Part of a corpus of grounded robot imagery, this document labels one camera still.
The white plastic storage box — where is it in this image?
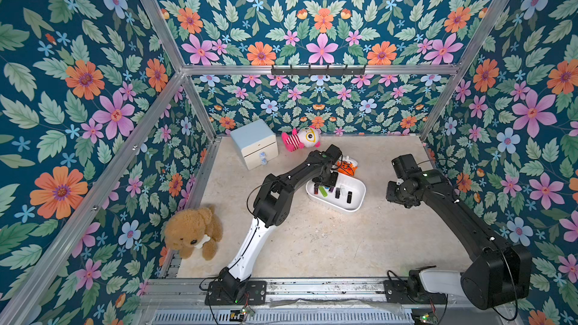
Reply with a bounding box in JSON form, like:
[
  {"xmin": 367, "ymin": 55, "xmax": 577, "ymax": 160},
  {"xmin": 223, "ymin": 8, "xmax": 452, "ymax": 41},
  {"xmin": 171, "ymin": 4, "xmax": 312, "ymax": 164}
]
[{"xmin": 305, "ymin": 173, "xmax": 367, "ymax": 214}]

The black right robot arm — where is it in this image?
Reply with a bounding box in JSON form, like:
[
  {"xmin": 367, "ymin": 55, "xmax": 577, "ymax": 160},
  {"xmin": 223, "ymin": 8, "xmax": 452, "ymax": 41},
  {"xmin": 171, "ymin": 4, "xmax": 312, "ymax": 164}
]
[{"xmin": 386, "ymin": 154, "xmax": 532, "ymax": 310}]

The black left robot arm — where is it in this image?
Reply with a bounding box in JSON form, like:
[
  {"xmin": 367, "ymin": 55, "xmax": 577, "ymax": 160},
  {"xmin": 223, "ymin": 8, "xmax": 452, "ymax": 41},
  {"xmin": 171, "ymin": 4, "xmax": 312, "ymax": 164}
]
[{"xmin": 216, "ymin": 144, "xmax": 343, "ymax": 302}]

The orange tiger plush pouch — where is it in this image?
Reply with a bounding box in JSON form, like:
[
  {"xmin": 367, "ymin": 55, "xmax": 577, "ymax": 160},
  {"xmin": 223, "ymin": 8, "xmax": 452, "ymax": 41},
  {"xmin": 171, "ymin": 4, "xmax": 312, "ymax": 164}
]
[{"xmin": 336, "ymin": 156, "xmax": 358, "ymax": 177}]

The white pink fish plush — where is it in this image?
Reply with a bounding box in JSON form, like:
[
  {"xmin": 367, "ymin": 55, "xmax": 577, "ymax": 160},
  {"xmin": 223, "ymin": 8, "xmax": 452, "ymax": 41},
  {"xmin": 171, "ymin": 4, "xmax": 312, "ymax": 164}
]
[{"xmin": 281, "ymin": 127, "xmax": 322, "ymax": 152}]

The light blue mini drawer cabinet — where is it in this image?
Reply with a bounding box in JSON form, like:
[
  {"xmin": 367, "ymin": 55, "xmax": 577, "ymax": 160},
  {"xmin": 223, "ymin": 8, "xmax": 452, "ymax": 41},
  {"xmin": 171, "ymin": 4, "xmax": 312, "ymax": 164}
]
[{"xmin": 230, "ymin": 120, "xmax": 279, "ymax": 170}]

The brown teddy bear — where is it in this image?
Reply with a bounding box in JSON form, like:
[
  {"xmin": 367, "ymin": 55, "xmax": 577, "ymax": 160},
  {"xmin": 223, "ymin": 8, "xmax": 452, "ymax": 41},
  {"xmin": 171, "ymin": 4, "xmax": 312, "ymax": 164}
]
[{"xmin": 165, "ymin": 206, "xmax": 224, "ymax": 261}]

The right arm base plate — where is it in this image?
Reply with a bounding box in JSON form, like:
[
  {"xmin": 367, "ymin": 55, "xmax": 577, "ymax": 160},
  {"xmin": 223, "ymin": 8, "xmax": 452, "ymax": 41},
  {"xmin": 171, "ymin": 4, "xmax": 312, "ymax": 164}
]
[{"xmin": 383, "ymin": 278, "xmax": 446, "ymax": 305}]

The black hook rail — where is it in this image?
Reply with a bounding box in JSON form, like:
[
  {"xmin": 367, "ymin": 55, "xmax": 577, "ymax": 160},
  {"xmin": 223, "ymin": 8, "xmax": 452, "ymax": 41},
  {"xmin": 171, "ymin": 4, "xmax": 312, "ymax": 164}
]
[{"xmin": 270, "ymin": 65, "xmax": 367, "ymax": 77}]

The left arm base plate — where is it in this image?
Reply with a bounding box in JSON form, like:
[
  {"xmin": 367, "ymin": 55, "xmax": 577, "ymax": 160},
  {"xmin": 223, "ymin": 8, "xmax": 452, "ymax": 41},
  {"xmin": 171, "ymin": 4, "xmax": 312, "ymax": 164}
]
[{"xmin": 204, "ymin": 281, "xmax": 267, "ymax": 305}]

